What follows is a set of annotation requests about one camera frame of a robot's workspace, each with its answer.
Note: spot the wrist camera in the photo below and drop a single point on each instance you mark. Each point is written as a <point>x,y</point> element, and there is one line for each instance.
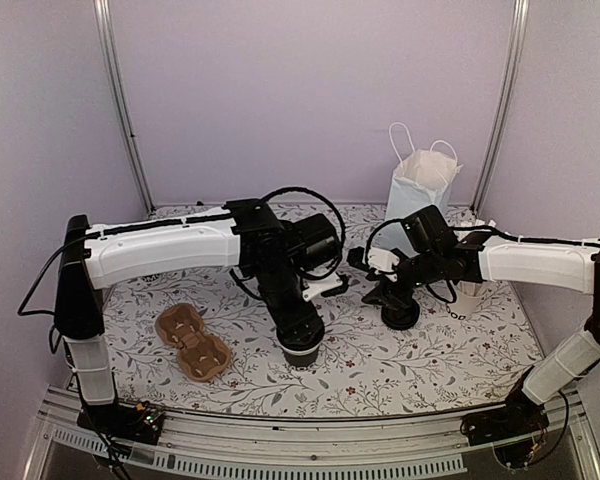
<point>375,262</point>
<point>333,285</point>

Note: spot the black paper coffee cup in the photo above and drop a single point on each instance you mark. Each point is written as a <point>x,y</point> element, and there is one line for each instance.
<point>301,359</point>

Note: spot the white cup holding straws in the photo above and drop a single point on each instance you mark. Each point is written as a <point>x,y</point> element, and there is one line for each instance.
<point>468,295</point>

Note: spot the brown cardboard cup carrier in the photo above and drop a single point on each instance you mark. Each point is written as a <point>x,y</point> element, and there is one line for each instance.
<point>200,355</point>

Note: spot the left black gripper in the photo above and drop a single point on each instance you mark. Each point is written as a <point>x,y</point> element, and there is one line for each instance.
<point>307,323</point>

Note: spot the floral table mat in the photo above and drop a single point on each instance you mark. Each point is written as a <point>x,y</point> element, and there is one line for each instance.
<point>363,368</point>

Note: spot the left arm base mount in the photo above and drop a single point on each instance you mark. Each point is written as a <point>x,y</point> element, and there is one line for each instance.
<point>141,423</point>

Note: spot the left aluminium frame post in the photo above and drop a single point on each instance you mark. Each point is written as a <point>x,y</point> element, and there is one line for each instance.
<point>113,70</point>

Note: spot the white paper bag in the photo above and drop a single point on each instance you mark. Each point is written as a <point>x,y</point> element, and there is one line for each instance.
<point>422,177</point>

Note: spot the stack of black lids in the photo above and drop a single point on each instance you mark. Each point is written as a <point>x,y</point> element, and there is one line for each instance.
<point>401,319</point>

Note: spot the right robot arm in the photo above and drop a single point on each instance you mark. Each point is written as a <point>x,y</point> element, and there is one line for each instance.
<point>484,254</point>

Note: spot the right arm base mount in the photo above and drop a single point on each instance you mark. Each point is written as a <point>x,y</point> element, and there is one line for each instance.
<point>516,432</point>

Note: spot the aluminium frame post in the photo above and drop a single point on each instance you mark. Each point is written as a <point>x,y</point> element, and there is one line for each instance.
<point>512,63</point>
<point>113,70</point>

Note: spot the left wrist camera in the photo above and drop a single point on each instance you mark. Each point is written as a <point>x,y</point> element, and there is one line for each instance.
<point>333,285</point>

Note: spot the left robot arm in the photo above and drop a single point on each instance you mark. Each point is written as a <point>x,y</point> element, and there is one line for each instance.
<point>292,262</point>

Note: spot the front aluminium rail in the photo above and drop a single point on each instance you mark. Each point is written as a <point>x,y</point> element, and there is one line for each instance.
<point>201,445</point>

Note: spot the right aluminium frame post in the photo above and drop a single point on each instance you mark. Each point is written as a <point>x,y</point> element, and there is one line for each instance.
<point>512,63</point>

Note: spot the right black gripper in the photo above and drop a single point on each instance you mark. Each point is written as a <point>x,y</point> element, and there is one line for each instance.
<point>386,292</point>

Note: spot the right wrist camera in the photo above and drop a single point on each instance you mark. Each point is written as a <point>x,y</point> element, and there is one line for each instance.
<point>375,262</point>

